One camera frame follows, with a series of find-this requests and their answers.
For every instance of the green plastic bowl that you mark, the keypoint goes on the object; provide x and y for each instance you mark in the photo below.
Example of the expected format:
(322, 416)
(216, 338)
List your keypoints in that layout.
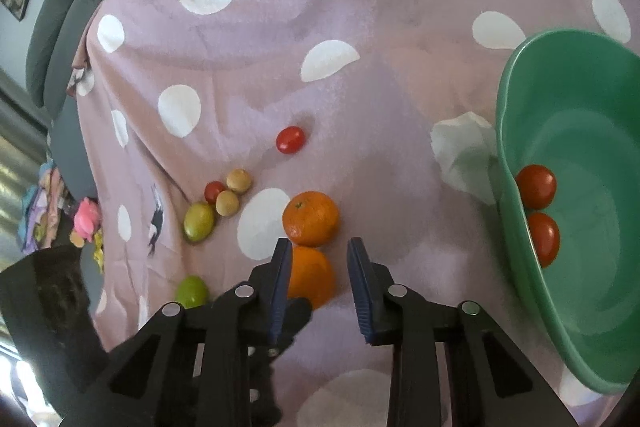
(568, 100)

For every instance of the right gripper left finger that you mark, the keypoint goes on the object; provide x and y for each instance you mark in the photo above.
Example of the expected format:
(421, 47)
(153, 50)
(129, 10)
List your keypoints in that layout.
(205, 366)

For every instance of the lower tomato in bowl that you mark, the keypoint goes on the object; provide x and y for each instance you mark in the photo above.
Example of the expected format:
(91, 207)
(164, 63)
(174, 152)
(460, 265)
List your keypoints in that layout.
(545, 235)

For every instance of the yellow-green plum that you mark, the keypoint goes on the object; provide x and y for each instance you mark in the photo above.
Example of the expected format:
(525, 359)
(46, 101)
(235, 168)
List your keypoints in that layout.
(198, 222)

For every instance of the lone cherry tomato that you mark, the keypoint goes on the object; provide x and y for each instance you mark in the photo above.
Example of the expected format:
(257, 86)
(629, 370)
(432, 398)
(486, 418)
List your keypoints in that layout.
(290, 140)

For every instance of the grey sofa cushion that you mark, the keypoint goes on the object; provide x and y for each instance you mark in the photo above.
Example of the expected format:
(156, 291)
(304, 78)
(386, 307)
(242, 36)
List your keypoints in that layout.
(55, 39)

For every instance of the far tan longan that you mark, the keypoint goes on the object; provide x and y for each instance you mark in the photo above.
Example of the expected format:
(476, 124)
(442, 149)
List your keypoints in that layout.
(239, 181)

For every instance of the upper tomato in bowl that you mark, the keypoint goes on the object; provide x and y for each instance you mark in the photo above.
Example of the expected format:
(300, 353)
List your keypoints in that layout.
(537, 186)

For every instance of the orange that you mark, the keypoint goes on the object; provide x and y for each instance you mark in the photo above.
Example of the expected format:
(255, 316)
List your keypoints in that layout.
(312, 277)
(311, 219)

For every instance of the near tan longan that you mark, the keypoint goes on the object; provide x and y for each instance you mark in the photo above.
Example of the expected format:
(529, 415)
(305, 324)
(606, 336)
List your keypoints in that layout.
(227, 203)

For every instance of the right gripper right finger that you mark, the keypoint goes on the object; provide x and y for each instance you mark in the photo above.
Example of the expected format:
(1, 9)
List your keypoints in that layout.
(491, 382)

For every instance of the pink plush toy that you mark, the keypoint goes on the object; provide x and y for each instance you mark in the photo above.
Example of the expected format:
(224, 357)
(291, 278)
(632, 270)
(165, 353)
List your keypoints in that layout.
(87, 219)

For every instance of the yellow snack packet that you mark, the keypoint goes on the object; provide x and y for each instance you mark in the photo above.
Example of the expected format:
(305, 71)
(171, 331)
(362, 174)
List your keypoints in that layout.
(98, 253)

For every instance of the pink polka dot blanket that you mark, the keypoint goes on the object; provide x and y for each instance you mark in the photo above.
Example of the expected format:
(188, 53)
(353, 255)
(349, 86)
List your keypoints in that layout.
(397, 99)

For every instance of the tomato in bowl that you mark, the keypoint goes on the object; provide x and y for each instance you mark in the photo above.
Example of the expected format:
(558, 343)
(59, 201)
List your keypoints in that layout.
(537, 186)
(545, 235)

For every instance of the cherry tomato by longans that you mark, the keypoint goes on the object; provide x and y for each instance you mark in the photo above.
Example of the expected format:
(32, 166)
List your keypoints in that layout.
(212, 191)

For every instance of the green plum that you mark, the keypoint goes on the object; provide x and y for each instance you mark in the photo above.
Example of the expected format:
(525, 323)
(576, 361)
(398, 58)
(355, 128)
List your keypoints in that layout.
(192, 292)

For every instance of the tan longan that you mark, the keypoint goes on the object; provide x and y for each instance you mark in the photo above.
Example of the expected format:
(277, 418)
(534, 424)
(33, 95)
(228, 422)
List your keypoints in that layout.
(239, 181)
(227, 203)

